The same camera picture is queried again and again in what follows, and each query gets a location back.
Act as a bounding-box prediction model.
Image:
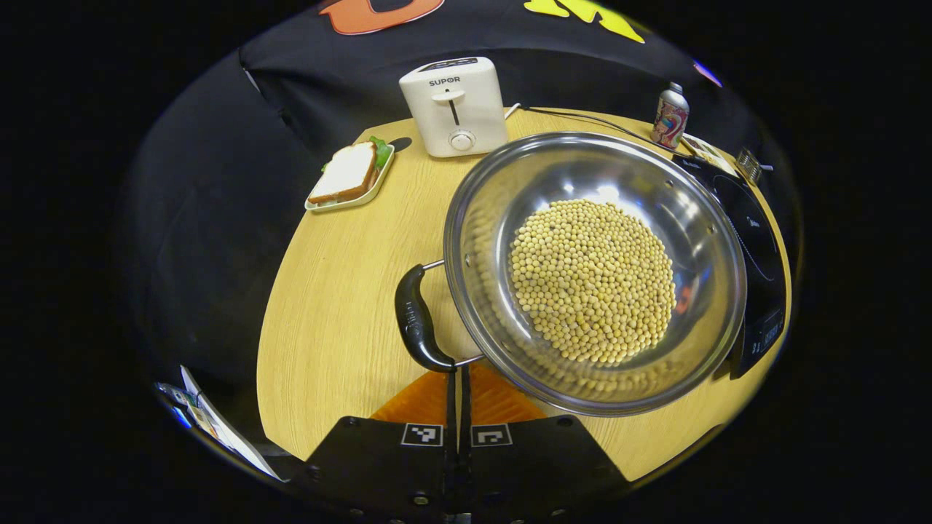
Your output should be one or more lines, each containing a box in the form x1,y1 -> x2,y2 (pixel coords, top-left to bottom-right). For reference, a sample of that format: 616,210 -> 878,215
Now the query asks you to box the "wire mesh holder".
735,148 -> 764,184

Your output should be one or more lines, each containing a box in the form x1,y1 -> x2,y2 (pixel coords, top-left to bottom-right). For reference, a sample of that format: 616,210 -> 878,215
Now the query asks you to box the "silver printed drink bottle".
650,82 -> 690,150

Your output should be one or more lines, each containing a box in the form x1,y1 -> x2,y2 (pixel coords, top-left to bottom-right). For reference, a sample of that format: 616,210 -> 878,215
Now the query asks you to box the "white divided bean tray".
681,133 -> 741,178

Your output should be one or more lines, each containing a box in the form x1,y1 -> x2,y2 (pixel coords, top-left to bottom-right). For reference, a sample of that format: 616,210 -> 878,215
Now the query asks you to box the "pile of soybeans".
508,199 -> 677,365

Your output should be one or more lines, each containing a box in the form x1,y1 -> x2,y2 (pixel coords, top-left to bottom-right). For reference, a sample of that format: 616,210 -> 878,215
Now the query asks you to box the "black power cable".
505,104 -> 682,158

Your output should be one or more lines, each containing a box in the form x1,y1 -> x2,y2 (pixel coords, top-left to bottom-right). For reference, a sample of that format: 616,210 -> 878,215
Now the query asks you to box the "white toaster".
399,57 -> 509,159

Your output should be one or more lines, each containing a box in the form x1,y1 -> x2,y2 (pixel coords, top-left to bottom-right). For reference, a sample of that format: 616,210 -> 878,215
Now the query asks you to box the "stainless steel pot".
394,131 -> 749,418

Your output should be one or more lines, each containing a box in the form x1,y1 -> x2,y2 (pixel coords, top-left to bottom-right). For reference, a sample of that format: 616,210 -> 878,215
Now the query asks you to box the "pale green sandwich plate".
304,142 -> 396,213

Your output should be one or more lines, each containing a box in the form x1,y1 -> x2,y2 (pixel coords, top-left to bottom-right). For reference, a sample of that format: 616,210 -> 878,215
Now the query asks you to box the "white printed sheet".
157,366 -> 282,481

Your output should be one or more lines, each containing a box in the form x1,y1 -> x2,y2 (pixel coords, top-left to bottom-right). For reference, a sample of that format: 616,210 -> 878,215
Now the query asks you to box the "sandwich with lettuce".
308,136 -> 392,205

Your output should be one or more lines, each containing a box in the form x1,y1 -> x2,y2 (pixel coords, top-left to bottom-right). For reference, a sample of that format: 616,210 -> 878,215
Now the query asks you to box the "black induction cooktop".
674,153 -> 789,381

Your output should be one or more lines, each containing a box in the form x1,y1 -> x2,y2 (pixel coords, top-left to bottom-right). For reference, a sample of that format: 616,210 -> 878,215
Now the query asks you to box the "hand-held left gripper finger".
304,368 -> 461,524
460,364 -> 631,524

